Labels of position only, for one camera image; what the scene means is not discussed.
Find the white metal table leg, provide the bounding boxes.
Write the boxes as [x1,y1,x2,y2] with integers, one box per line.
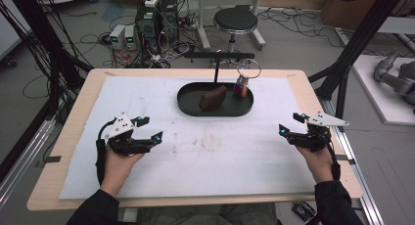
[250,0,266,51]
[195,0,212,51]

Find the person's right hand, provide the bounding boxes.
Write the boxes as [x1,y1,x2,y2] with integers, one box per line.
[295,144,338,186]

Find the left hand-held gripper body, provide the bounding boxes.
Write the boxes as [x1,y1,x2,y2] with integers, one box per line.
[104,112,156,158]

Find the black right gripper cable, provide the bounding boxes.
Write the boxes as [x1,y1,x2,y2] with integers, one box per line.
[325,141,343,182]

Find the person's left hand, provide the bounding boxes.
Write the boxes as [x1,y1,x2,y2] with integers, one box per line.
[100,149,145,198]

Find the brown zip pouch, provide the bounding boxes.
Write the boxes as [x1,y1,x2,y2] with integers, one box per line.
[198,84,229,113]

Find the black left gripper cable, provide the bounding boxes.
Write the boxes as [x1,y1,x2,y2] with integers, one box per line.
[95,118,117,187]

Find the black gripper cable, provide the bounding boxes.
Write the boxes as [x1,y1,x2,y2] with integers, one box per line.
[95,118,117,187]
[325,141,343,182]

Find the black oval tray with hanger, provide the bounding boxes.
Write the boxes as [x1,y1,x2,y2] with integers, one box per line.
[176,51,255,118]

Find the white platform board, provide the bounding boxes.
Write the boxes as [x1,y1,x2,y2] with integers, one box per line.
[351,54,415,126]

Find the black frame strut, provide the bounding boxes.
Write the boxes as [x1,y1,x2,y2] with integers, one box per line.
[307,0,401,120]
[5,0,94,128]

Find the tangle of floor cables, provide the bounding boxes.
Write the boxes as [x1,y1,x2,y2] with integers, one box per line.
[77,8,199,69]

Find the aluminium rail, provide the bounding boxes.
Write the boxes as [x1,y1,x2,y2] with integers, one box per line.
[0,116,57,207]
[317,97,387,225]

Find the small black floor device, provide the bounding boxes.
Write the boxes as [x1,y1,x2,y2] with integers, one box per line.
[291,201,317,223]

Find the cardboard box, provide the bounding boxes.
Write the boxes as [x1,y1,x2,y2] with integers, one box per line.
[320,0,380,31]

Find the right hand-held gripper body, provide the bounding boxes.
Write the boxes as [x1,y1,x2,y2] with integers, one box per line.
[288,111,350,154]

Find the round black stool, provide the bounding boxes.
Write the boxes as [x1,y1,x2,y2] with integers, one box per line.
[212,6,259,54]

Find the person's legs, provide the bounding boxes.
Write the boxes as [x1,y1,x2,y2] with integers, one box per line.
[136,202,279,225]

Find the key bunch with coloured tags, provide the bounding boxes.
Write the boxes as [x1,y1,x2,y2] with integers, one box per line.
[232,58,262,99]

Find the grey power supply unit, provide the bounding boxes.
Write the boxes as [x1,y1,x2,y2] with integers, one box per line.
[124,24,138,51]
[108,24,127,51]

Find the black computer tower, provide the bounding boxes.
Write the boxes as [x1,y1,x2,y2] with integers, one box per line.
[134,3,161,54]
[159,0,179,41]

